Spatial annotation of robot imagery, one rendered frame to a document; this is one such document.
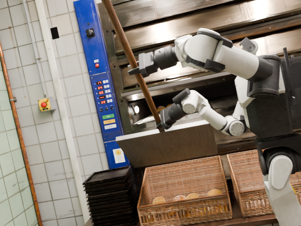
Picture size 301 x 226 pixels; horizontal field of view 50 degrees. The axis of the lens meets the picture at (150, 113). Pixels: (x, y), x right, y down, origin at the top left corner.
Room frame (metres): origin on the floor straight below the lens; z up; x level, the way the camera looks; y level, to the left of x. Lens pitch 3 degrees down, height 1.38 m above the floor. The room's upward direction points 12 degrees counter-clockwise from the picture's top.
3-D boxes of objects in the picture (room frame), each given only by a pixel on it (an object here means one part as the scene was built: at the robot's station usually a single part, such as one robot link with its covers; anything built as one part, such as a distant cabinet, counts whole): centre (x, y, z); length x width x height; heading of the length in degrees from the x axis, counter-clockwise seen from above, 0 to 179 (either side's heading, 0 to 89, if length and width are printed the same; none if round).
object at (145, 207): (2.10, -0.11, 0.72); 0.56 x 0.49 x 0.28; 80
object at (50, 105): (2.46, 0.76, 1.46); 0.10 x 0.07 x 0.10; 81
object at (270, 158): (1.41, -0.51, 0.98); 0.14 x 0.13 x 0.12; 170
